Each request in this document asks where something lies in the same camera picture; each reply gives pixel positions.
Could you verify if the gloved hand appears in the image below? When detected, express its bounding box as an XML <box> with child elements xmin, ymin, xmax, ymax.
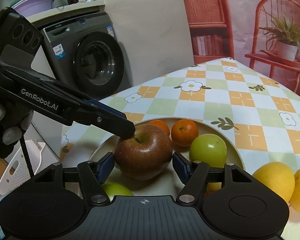
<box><xmin>0</xmin><ymin>102</ymin><xmax>33</xmax><ymax>159</ymax></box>

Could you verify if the white plastic basket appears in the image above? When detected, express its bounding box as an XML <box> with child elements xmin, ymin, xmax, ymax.
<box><xmin>0</xmin><ymin>140</ymin><xmax>59</xmax><ymax>195</ymax></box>

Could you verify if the pink printed backdrop cloth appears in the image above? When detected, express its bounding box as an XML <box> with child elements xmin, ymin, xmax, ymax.
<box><xmin>178</xmin><ymin>0</ymin><xmax>300</xmax><ymax>103</ymax></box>

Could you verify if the beige round plate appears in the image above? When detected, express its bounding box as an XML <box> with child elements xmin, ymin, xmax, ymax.
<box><xmin>88</xmin><ymin>117</ymin><xmax>246</xmax><ymax>197</ymax></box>

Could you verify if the orange tangerine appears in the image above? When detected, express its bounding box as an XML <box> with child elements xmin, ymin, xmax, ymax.
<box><xmin>171</xmin><ymin>119</ymin><xmax>199</xmax><ymax>147</ymax></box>
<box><xmin>148</xmin><ymin>120</ymin><xmax>170</xmax><ymax>136</ymax></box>
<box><xmin>204</xmin><ymin>183</ymin><xmax>222</xmax><ymax>197</ymax></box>

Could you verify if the grey washing machine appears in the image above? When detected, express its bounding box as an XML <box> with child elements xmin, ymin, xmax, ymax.
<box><xmin>27</xmin><ymin>5</ymin><xmax>130</xmax><ymax>100</ymax></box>

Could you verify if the white board panel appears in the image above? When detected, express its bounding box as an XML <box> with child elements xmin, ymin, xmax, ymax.
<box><xmin>104</xmin><ymin>0</ymin><xmax>194</xmax><ymax>86</ymax></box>

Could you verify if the purple plastic basin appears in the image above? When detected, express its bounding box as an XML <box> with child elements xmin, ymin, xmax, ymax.
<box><xmin>10</xmin><ymin>0</ymin><xmax>55</xmax><ymax>17</ymax></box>

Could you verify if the red apple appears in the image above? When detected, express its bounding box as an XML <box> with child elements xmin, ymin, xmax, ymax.
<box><xmin>114</xmin><ymin>124</ymin><xmax>173</xmax><ymax>181</ymax></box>

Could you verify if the green apple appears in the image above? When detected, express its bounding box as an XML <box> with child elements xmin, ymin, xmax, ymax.
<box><xmin>102</xmin><ymin>183</ymin><xmax>133</xmax><ymax>201</ymax></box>
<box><xmin>189</xmin><ymin>133</ymin><xmax>227</xmax><ymax>167</ymax></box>

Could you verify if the yellow lemon left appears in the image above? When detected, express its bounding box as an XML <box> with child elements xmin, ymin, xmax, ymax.
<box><xmin>253</xmin><ymin>161</ymin><xmax>295</xmax><ymax>203</ymax></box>

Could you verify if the checkered floral tablecloth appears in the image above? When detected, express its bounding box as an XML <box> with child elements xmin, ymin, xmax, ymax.
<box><xmin>59</xmin><ymin>56</ymin><xmax>300</xmax><ymax>240</ymax></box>

